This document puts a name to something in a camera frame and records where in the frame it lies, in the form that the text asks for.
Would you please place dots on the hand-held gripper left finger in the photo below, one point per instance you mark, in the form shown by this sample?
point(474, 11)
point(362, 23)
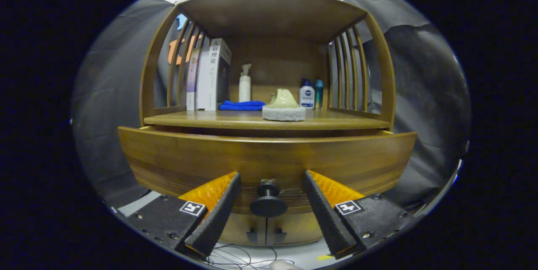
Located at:
point(218, 215)

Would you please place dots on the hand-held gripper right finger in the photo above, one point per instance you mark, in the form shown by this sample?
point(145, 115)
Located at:
point(325, 215)

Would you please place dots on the black drawer knob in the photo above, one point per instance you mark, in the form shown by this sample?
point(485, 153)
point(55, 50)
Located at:
point(269, 207)

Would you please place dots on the wooden drawer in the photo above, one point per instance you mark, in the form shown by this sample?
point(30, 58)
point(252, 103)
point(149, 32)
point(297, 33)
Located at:
point(252, 156)

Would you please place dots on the wooden cabinet door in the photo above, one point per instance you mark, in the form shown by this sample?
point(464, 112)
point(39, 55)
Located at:
point(302, 230)
point(237, 230)

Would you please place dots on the wooden countertop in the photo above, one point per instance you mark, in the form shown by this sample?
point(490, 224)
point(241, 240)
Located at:
point(336, 119)

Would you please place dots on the wooden cabinet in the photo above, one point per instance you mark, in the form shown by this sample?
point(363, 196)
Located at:
point(273, 13)

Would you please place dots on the yellow tape strip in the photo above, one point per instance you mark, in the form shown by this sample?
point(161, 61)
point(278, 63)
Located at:
point(324, 257)

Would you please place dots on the blue cloth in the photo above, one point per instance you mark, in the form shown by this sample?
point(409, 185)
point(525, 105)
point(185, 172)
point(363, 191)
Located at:
point(241, 105)

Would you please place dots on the white lotion bottle blue cap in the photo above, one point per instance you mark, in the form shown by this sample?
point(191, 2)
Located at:
point(307, 95)

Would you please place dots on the teal bottle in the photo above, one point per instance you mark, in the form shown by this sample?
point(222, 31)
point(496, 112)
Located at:
point(319, 93)

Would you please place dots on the beige lidded tea cup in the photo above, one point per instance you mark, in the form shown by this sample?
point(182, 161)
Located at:
point(272, 99)

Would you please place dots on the white pump bottle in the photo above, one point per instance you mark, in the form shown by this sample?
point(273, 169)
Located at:
point(245, 89)

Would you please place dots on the white book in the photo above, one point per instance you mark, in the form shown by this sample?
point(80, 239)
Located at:
point(208, 80)

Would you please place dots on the purple book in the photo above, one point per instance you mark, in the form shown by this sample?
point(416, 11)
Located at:
point(192, 80)

